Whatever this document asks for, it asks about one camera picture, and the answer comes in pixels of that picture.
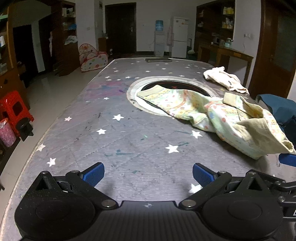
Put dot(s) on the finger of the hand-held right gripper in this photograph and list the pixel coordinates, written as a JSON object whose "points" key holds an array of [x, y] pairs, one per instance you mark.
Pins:
{"points": [[287, 159], [281, 185]]}

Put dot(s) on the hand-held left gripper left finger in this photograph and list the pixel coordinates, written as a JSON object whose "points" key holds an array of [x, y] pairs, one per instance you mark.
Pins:
{"points": [[93, 174]]}

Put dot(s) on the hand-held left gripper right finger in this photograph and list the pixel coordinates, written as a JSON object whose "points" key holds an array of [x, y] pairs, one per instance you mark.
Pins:
{"points": [[203, 174]]}

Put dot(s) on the patterned yellow-green pants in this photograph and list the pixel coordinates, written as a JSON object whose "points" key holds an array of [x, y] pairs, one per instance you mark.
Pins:
{"points": [[208, 109]]}

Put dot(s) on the dark blue cloth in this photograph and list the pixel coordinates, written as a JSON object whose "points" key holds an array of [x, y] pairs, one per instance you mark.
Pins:
{"points": [[278, 107]]}

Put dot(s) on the black clamp device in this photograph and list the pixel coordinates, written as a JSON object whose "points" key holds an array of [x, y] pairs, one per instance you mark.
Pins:
{"points": [[25, 129]]}

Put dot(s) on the round inset hotplate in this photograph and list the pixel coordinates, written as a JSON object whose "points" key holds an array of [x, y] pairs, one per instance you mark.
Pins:
{"points": [[138, 90]]}

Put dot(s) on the pink plastic basket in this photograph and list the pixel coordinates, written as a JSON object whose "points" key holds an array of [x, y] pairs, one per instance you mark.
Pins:
{"points": [[7, 133]]}

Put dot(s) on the cream white garment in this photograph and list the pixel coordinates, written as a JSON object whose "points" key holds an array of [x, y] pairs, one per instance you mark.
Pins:
{"points": [[223, 77]]}

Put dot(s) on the red plastic stool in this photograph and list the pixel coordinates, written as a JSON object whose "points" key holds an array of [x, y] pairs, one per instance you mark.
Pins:
{"points": [[9, 102]]}

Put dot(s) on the glass panel wooden door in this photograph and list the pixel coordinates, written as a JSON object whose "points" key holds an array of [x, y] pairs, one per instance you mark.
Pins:
{"points": [[275, 46]]}

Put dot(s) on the dotted play tent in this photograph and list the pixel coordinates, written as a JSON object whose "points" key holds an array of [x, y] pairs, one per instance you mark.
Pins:
{"points": [[92, 59]]}

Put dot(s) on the brown wooden desk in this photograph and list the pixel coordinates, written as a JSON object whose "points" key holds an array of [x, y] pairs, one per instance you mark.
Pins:
{"points": [[227, 54]]}

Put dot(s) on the tall wooden bookshelf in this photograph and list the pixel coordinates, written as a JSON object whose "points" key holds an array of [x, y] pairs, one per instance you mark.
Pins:
{"points": [[67, 55]]}

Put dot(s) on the flat dark tray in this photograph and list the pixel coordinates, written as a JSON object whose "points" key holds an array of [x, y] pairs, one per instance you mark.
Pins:
{"points": [[158, 60]]}

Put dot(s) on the wooden side cabinet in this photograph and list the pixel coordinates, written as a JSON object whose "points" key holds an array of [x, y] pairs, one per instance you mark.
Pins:
{"points": [[9, 76]]}

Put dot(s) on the green glass jar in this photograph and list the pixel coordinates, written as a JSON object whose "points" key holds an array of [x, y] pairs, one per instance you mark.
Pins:
{"points": [[228, 42]]}

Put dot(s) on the white cloth bundle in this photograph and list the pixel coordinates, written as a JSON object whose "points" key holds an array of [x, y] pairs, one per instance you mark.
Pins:
{"points": [[70, 40]]}

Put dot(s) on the white water dispenser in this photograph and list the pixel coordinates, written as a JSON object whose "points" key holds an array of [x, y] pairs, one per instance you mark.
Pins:
{"points": [[159, 44]]}

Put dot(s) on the white refrigerator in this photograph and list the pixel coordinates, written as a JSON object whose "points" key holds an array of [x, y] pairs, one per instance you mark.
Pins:
{"points": [[180, 37]]}

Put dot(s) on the pink hanging cloth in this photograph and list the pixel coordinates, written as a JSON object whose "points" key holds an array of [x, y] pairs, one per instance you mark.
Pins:
{"points": [[170, 36]]}

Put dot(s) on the dark wooden door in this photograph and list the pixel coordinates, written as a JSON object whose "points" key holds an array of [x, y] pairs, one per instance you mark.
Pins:
{"points": [[120, 27]]}

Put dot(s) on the blue water bottle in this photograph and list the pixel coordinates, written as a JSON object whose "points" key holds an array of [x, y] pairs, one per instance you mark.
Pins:
{"points": [[159, 26]]}

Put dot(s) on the wooden wall shelf unit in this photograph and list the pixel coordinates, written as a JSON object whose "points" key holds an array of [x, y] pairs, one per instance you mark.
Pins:
{"points": [[209, 20]]}

